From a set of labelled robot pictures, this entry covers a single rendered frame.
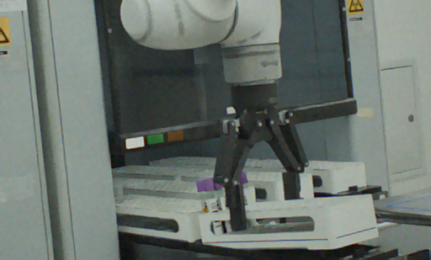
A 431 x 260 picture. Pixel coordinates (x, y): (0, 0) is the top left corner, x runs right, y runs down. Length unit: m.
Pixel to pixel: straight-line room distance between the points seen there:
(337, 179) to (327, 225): 0.63
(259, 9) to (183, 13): 0.17
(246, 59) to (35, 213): 0.44
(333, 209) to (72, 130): 0.51
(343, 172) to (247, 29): 0.64
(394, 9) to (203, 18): 2.65
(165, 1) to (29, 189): 0.46
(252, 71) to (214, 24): 0.15
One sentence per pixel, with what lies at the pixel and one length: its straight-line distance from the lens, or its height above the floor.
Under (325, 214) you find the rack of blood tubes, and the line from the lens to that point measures 1.54.
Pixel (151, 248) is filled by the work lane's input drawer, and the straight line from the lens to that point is 1.84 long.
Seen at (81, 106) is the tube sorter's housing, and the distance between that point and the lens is 1.83.
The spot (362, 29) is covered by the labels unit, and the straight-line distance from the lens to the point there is 2.31.
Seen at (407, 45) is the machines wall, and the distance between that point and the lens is 4.16.
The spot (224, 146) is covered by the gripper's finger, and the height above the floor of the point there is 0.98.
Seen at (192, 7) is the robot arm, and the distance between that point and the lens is 1.49.
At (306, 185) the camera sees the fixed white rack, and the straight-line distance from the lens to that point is 2.10.
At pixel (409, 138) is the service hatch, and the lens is 4.15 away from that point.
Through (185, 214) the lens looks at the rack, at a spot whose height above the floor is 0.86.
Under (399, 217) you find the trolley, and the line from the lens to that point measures 1.88.
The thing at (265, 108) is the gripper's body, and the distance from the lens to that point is 1.67.
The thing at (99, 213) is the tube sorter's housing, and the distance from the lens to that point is 1.86.
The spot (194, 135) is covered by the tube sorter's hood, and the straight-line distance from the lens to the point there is 1.95.
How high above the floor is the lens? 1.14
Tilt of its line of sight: 3 degrees down
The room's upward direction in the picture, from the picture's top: 6 degrees counter-clockwise
